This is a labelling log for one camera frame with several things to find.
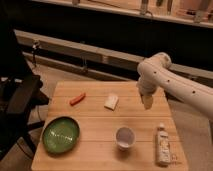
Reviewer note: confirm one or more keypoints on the white cup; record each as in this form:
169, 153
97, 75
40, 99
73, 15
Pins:
125, 138

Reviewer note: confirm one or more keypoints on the black chair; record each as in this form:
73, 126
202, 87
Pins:
19, 94

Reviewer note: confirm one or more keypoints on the white bottle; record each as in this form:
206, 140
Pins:
163, 155

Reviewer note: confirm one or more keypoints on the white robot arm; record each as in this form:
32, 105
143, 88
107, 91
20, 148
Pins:
154, 73

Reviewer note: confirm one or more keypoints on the green plate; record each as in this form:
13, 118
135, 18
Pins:
61, 135

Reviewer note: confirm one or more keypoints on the white sponge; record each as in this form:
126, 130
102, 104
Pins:
111, 101

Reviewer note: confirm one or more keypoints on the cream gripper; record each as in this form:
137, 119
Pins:
147, 101

